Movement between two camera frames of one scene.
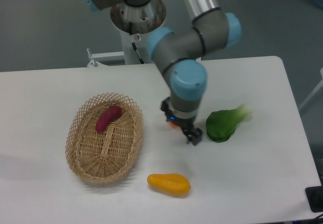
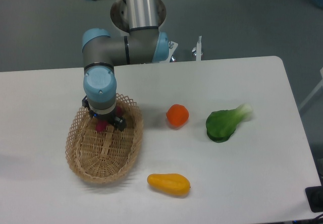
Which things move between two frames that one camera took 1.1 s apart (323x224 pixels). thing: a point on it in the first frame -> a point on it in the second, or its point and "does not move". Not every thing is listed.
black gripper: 194,134 -> 108,117
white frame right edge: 321,85 does not move
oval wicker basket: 104,137 does not move
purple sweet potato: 109,115 does not move
